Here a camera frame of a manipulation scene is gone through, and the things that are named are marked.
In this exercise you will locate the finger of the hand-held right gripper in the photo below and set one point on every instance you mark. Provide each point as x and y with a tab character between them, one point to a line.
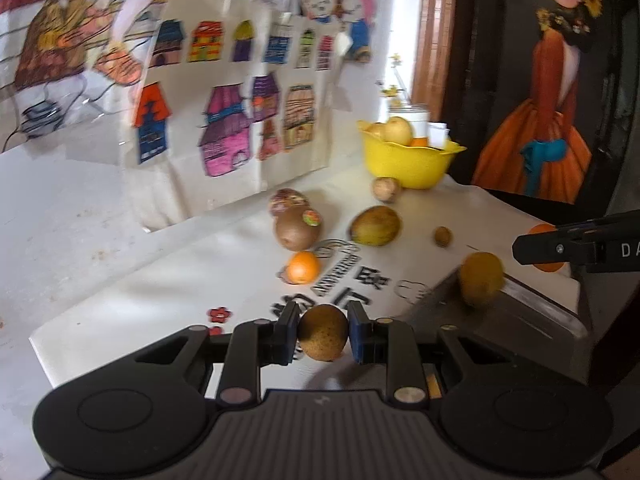
560	249

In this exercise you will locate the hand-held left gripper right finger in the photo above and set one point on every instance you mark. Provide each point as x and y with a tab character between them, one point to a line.
359	332

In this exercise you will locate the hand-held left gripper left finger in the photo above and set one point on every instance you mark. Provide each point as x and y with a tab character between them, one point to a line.
286	334

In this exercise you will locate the small orange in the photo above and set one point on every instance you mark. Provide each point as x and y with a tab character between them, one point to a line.
550	267
303	266

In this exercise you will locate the small brown speckled fruit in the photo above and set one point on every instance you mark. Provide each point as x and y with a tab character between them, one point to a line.
323	332

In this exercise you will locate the metal tray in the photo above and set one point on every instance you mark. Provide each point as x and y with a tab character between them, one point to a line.
520	320

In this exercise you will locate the yellow round fruit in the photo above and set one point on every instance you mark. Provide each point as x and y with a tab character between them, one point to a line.
481	280

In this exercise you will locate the brown kiwi with sticker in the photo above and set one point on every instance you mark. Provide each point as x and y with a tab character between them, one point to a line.
296	230

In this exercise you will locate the green-brown pear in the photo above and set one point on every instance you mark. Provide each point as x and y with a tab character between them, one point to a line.
375	226

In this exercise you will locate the tiny yellow-brown fruit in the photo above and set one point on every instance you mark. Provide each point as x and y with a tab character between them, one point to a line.
442	237

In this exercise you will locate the orange dress figure poster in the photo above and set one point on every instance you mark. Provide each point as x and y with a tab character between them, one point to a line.
545	125

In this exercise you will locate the patterned purple passion fruit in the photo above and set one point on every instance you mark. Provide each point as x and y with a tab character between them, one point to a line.
285	200

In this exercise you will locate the white printed cloth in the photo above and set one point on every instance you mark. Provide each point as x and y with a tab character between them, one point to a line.
150	300

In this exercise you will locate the patterned brown round fruit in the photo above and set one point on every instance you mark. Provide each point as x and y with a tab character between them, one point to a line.
385	190

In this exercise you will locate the small white box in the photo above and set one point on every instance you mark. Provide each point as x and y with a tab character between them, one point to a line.
438	135

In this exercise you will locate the yellow plastic bowl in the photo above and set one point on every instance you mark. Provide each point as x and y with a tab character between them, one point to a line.
405	165

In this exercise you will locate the orange fruit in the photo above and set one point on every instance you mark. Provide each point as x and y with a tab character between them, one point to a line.
420	143

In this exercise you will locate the white vase with yellow flowers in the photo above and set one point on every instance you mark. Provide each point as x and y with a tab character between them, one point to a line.
417	116

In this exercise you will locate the yellow pear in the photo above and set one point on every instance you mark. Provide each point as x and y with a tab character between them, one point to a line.
398	131

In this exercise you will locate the house-print tote bag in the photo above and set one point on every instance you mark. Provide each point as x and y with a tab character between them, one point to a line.
225	125

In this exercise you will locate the wooden door frame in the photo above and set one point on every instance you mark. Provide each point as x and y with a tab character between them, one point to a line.
434	35

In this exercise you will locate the cartoon wall poster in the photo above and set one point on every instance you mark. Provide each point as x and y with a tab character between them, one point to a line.
65	35

